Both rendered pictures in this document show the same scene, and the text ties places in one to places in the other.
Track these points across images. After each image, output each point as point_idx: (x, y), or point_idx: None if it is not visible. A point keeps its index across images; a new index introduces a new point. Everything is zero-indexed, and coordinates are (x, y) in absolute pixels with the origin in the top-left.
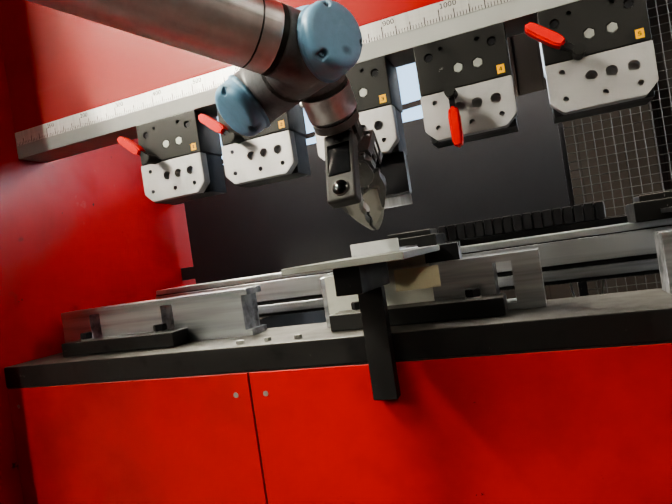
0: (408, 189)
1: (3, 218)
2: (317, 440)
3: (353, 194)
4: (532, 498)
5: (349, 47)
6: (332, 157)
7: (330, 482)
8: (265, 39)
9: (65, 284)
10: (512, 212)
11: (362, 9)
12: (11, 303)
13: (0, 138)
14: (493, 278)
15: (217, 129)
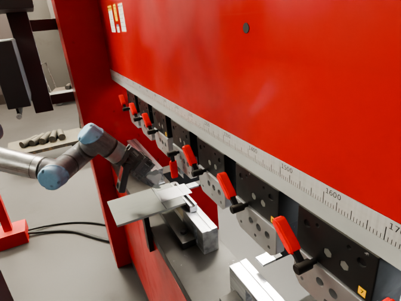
0: (180, 172)
1: (106, 104)
2: (145, 242)
3: (118, 191)
4: None
5: (52, 185)
6: (120, 171)
7: (148, 255)
8: (32, 178)
9: (133, 125)
10: None
11: (159, 88)
12: (110, 135)
13: (104, 73)
14: (193, 230)
15: (132, 113)
